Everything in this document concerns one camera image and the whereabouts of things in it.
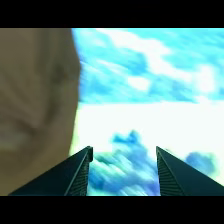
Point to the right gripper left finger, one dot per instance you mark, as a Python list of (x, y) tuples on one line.
[(68, 178)]

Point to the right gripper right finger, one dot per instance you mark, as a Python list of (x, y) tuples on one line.
[(181, 178)]

